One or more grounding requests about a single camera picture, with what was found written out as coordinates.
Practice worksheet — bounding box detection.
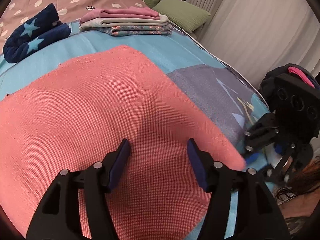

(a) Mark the coral pink knit sweater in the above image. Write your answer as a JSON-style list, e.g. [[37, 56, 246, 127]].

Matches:
[[1, 46, 245, 239]]

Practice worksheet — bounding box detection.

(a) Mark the turquoise grey bed cover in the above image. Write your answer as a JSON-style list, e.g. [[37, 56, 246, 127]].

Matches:
[[0, 21, 276, 239]]

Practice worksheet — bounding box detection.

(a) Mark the near green pillow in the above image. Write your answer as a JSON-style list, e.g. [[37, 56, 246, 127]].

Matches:
[[153, 0, 210, 33]]

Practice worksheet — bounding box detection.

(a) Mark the beige folded garment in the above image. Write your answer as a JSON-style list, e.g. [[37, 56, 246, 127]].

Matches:
[[79, 15, 169, 31]]

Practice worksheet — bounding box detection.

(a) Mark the floral patterned folded garment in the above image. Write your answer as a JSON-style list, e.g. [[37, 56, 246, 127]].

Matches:
[[93, 24, 173, 36]]

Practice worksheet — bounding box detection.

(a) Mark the pink folded garment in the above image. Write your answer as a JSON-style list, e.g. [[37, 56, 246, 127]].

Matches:
[[80, 7, 160, 24]]

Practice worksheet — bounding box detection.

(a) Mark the navy star fleece blanket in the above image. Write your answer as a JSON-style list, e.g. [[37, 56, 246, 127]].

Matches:
[[3, 3, 71, 63]]

